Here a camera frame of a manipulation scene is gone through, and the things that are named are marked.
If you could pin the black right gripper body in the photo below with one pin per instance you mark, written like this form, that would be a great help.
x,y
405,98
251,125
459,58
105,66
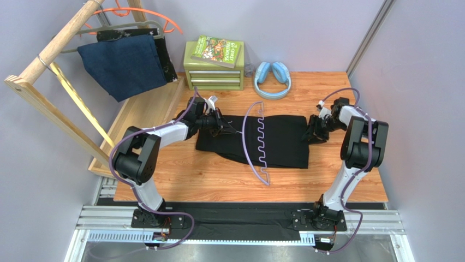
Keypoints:
x,y
319,127

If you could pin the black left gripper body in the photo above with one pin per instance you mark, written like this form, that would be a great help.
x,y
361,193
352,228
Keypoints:
x,y
208,121

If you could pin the purple hanger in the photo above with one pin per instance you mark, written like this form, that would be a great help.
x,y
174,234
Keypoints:
x,y
260,139

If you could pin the black trousers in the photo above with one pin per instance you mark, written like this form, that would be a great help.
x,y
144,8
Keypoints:
x,y
284,147

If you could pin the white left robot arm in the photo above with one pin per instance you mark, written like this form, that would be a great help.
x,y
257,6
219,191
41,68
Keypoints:
x,y
133,160

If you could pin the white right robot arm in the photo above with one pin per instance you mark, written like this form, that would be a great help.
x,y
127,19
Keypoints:
x,y
362,149

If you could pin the grey hanger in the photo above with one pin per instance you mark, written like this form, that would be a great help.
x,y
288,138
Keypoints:
x,y
142,44

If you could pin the navy blue trousers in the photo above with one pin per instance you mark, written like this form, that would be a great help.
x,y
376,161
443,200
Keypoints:
x,y
125,67

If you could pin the orange hanger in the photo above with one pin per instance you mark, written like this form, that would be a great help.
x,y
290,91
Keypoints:
x,y
136,10

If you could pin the green drawer cabinet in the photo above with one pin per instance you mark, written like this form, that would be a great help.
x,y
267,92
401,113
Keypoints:
x,y
208,76

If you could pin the wooden clothes rack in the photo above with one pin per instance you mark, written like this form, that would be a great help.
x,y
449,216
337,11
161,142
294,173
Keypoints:
x,y
42,29

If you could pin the black patterned garment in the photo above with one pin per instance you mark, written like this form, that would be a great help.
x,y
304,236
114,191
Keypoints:
x,y
160,43

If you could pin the small glass jar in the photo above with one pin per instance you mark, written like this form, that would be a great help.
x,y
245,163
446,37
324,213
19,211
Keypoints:
x,y
248,70

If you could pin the green illustrated book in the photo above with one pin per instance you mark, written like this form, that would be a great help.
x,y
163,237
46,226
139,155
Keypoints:
x,y
218,51

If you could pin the black base mat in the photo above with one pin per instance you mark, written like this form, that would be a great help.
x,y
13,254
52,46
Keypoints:
x,y
245,221

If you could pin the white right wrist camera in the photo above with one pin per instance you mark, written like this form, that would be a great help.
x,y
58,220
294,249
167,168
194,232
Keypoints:
x,y
323,111

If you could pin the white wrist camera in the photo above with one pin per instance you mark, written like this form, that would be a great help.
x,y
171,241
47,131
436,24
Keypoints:
x,y
210,103
323,111

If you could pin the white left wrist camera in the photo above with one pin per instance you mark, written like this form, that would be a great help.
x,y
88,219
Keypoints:
x,y
210,103

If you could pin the aluminium rail frame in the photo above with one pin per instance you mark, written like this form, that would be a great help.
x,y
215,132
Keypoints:
x,y
126,224

